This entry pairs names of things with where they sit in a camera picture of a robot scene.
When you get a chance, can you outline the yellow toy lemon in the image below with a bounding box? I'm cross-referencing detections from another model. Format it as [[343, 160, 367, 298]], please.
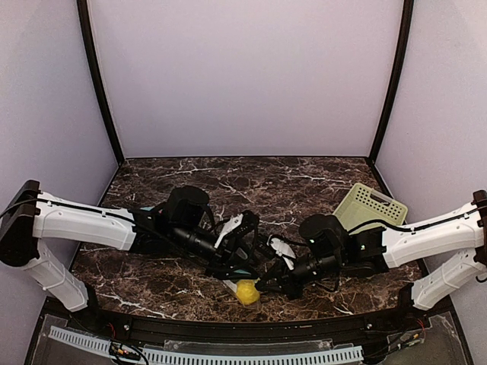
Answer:
[[236, 280, 260, 306]]

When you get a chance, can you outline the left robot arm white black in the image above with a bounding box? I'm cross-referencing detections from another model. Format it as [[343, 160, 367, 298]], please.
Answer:
[[1, 180, 259, 313]]

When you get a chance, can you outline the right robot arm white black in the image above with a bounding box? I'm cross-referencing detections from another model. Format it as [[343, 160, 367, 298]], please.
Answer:
[[255, 190, 486, 310]]

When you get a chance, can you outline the pale green plastic basket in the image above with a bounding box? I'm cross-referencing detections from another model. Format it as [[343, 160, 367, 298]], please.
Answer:
[[333, 182, 408, 230]]

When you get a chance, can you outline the black front table rail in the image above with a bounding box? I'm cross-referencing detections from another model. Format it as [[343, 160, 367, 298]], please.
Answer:
[[52, 305, 421, 344]]

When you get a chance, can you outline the white slotted cable duct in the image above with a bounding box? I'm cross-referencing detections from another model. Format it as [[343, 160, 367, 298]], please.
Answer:
[[49, 326, 364, 365]]

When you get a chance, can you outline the right black frame post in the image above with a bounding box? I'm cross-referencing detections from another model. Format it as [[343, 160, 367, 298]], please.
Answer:
[[368, 0, 415, 165]]

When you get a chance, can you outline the black frame post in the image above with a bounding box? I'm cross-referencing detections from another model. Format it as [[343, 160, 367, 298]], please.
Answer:
[[368, 0, 415, 165], [76, 0, 125, 166]]

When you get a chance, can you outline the left black frame post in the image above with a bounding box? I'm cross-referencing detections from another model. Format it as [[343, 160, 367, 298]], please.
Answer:
[[76, 0, 125, 166]]

